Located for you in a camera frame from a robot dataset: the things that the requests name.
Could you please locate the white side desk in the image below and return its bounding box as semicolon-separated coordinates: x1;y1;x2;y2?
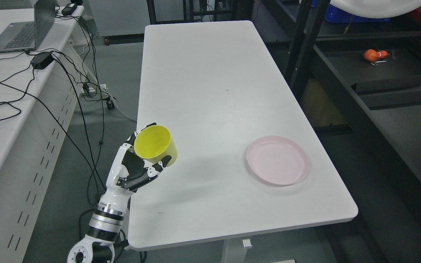
0;18;87;263

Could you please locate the grey laptop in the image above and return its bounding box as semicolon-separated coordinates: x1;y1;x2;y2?
0;0;56;53

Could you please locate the white power strip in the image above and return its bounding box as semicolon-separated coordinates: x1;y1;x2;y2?
81;83;108;97

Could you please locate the yellow plastic cup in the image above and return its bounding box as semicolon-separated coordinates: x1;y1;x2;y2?
134;125;178;167

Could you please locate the black charger on desk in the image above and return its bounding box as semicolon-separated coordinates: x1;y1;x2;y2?
61;3;77;16

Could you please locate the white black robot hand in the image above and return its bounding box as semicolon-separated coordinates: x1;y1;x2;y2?
98;123;171;207

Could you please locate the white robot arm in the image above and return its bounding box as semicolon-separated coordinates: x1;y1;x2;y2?
66;205;127;263

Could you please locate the black power adapter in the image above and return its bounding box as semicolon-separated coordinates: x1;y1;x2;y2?
30;52;54;70

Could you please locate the blue plastic crate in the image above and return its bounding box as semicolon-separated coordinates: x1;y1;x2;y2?
325;4;391;23

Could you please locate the orange toy on shelf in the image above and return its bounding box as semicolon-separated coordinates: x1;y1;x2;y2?
363;49;388;62

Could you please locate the white folding table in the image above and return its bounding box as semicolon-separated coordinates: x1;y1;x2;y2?
128;20;358;251

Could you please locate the pink plastic plate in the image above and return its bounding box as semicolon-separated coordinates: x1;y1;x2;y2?
246;136;310;186

